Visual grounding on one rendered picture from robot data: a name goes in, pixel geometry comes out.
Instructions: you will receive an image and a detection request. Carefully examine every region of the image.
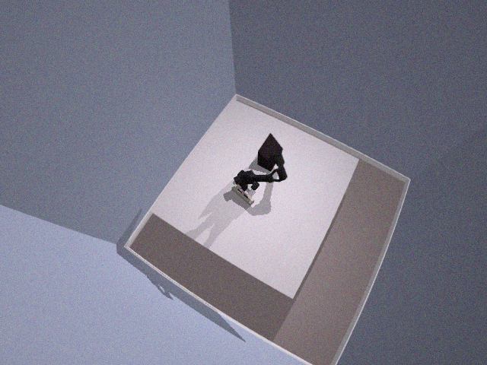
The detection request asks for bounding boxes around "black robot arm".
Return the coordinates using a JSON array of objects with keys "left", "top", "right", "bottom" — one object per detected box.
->
[{"left": 234, "top": 151, "right": 288, "bottom": 189}]

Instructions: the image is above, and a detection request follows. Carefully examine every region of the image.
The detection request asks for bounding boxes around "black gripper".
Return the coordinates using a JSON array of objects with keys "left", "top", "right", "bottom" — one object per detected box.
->
[{"left": 237, "top": 170, "right": 259, "bottom": 191}]

